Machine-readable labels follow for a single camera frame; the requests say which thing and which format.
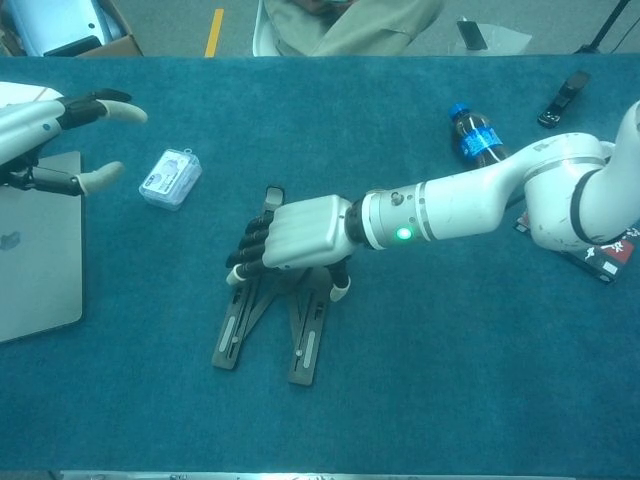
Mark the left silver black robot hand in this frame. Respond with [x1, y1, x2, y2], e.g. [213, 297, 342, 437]
[0, 88, 150, 197]

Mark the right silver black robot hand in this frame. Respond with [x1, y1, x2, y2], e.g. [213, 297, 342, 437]
[225, 194, 354, 304]

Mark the black folding laptop stand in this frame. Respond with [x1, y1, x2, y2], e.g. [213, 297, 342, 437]
[211, 184, 337, 387]

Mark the silver closed laptop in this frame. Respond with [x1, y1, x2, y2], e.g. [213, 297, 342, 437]
[0, 150, 85, 344]

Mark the dark metal support rod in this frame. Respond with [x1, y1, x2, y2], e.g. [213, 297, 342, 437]
[574, 0, 636, 55]

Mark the light grey flat device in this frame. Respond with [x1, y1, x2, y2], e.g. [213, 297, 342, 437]
[9, 0, 126, 57]

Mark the brown cardboard box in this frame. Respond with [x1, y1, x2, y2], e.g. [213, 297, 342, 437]
[0, 0, 144, 58]

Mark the small clear plastic case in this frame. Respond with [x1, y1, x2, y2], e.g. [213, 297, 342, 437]
[138, 147, 203, 212]

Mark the cola bottle with blue label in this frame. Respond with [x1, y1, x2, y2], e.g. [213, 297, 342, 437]
[447, 102, 514, 169]

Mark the seated person in beige clothes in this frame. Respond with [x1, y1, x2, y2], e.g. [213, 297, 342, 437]
[262, 0, 448, 57]

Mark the black smartphone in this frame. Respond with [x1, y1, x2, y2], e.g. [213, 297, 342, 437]
[457, 19, 489, 51]

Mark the black handheld device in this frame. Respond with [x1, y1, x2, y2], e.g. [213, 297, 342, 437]
[537, 70, 591, 130]

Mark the red black printed box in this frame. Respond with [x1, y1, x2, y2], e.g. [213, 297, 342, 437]
[513, 209, 632, 286]

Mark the aluminium frame rail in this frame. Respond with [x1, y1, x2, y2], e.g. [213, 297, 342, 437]
[59, 469, 591, 480]

